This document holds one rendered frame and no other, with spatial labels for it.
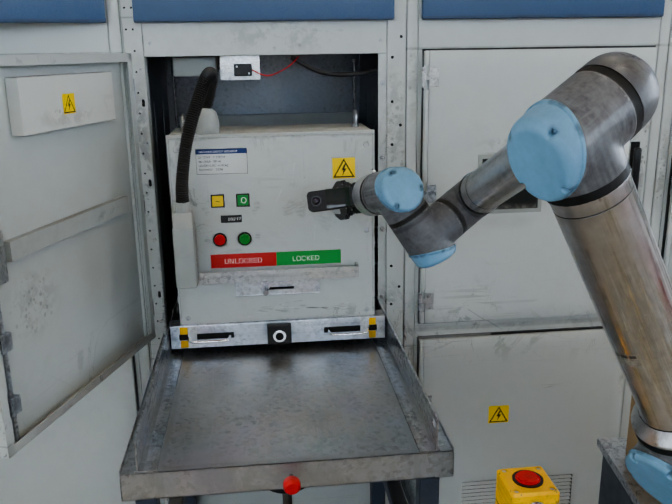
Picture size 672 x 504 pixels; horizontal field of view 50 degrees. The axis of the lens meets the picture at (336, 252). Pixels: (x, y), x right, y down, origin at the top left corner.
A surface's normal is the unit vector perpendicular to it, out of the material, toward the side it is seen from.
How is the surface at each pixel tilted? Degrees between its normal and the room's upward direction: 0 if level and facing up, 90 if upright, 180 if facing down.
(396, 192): 71
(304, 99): 90
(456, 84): 90
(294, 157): 90
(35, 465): 90
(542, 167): 111
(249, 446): 0
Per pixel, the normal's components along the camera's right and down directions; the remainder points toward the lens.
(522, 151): -0.80, 0.48
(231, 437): -0.01, -0.96
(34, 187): 0.98, 0.04
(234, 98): 0.11, 0.26
